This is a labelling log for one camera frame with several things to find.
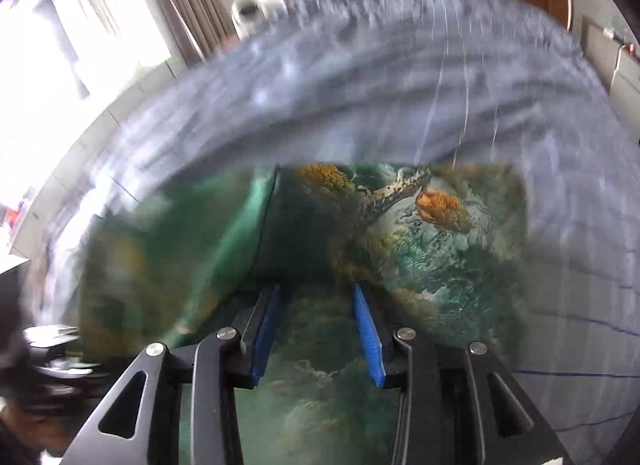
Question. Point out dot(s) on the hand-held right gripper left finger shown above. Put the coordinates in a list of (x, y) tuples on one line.
[(265, 335)]

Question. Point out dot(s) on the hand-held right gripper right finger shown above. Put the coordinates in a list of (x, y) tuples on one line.
[(369, 337)]

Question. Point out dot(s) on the green landscape print jacket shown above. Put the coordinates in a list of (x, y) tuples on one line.
[(425, 255)]

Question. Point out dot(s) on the window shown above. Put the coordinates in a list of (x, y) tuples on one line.
[(75, 45)]

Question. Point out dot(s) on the white desk fan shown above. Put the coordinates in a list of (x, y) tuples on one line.
[(246, 12)]

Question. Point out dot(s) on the white desk with drawer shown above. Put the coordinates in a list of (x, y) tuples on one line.
[(607, 55)]

